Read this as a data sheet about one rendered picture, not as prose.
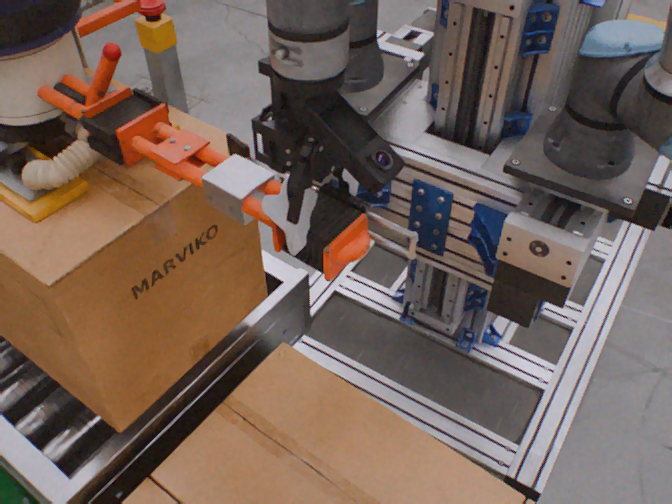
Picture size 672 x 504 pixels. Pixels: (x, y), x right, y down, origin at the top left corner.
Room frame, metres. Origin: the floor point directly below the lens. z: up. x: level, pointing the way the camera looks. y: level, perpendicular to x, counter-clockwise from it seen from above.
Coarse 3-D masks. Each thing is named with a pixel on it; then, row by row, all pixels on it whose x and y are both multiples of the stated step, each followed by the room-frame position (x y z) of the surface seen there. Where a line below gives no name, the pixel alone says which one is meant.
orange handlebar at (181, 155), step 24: (120, 0) 1.16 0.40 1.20; (96, 24) 1.06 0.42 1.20; (48, 96) 0.83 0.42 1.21; (144, 144) 0.70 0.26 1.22; (168, 144) 0.70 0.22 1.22; (192, 144) 0.70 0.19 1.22; (168, 168) 0.67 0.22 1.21; (192, 168) 0.65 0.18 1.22; (264, 216) 0.56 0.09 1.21; (360, 240) 0.52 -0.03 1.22
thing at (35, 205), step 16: (0, 160) 0.82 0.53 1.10; (16, 160) 0.79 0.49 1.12; (48, 160) 0.83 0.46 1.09; (0, 176) 0.78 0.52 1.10; (16, 176) 0.78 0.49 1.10; (0, 192) 0.75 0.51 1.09; (16, 192) 0.74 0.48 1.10; (32, 192) 0.74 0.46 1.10; (48, 192) 0.75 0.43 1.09; (64, 192) 0.75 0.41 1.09; (80, 192) 0.76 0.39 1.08; (16, 208) 0.72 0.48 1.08; (32, 208) 0.71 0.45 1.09; (48, 208) 0.72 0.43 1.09
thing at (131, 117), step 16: (112, 96) 0.79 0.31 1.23; (128, 96) 0.81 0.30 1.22; (144, 96) 0.80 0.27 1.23; (96, 112) 0.76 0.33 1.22; (112, 112) 0.77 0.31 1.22; (128, 112) 0.77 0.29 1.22; (144, 112) 0.77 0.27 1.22; (160, 112) 0.76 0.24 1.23; (96, 128) 0.72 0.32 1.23; (112, 128) 0.73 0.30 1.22; (128, 128) 0.71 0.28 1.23; (144, 128) 0.73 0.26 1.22; (96, 144) 0.73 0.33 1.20; (112, 144) 0.71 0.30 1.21; (128, 144) 0.71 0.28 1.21; (112, 160) 0.71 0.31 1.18; (128, 160) 0.70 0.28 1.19
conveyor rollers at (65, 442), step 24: (0, 336) 0.90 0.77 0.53; (0, 360) 0.82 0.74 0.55; (24, 360) 0.84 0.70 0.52; (24, 384) 0.76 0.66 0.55; (0, 408) 0.71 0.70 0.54; (48, 408) 0.70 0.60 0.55; (24, 432) 0.65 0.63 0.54; (72, 432) 0.65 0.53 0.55; (96, 432) 0.66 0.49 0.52; (48, 456) 0.60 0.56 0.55
